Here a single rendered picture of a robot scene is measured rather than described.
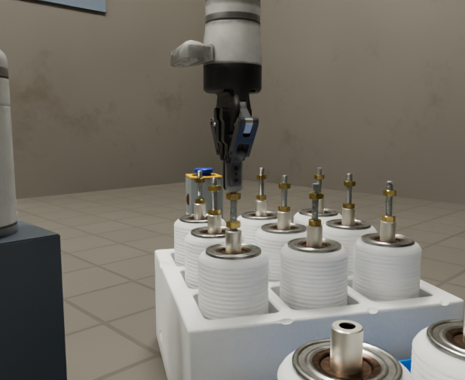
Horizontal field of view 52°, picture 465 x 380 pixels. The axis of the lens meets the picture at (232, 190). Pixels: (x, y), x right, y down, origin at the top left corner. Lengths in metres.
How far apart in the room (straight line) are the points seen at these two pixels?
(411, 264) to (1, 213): 0.53
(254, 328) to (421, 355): 0.25
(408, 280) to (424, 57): 2.36
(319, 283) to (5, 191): 0.40
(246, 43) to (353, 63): 2.63
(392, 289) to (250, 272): 0.21
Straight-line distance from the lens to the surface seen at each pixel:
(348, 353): 0.35
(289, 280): 0.67
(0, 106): 0.57
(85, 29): 3.28
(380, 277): 0.71
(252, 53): 0.60
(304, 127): 3.40
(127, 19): 3.45
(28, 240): 0.55
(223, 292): 0.61
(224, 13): 0.60
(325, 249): 0.66
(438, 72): 2.95
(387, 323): 0.69
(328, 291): 0.66
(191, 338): 0.59
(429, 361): 0.41
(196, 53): 0.57
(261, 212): 0.89
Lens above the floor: 0.42
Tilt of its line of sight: 8 degrees down
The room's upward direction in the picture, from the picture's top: straight up
